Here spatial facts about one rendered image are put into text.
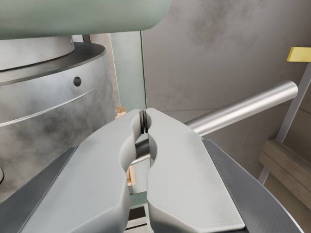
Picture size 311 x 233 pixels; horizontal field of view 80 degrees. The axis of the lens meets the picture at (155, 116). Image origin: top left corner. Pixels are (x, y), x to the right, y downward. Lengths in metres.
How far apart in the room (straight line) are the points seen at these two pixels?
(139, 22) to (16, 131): 0.15
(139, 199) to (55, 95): 0.65
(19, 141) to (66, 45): 0.14
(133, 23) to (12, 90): 0.12
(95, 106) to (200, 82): 1.44
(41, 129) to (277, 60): 1.96
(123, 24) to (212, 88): 1.58
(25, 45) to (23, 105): 0.07
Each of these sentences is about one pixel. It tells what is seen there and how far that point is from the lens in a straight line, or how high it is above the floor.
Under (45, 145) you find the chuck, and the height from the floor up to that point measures 1.21.
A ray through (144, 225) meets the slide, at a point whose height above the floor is 0.97.
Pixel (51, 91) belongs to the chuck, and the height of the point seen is 1.20.
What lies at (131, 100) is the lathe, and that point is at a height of 0.54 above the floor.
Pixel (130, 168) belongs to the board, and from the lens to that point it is 0.67.
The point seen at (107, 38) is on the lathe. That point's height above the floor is 0.87.
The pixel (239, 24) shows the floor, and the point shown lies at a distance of 1.71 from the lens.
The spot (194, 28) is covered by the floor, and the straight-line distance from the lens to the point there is 1.53.
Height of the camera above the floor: 1.39
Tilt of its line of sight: 59 degrees down
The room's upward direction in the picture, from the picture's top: 153 degrees clockwise
